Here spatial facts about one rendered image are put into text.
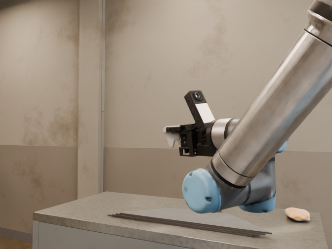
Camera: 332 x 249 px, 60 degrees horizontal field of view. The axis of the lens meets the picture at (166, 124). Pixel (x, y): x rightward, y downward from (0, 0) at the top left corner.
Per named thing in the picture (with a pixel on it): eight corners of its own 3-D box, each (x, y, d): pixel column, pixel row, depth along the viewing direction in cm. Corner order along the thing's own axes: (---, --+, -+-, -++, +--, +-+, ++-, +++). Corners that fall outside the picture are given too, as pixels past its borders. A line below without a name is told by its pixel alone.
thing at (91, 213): (32, 220, 144) (32, 212, 144) (106, 197, 198) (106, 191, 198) (331, 272, 89) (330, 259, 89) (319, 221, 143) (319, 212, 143)
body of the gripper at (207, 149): (177, 155, 75) (211, 158, 66) (173, 123, 75) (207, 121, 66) (197, 150, 80) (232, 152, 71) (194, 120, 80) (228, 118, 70)
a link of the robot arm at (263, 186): (219, 211, 58) (218, 156, 59) (251, 203, 65) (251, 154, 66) (252, 220, 52) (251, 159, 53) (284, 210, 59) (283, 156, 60)
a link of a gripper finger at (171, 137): (157, 147, 83) (178, 148, 76) (155, 127, 83) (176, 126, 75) (165, 145, 85) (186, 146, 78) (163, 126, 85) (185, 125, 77)
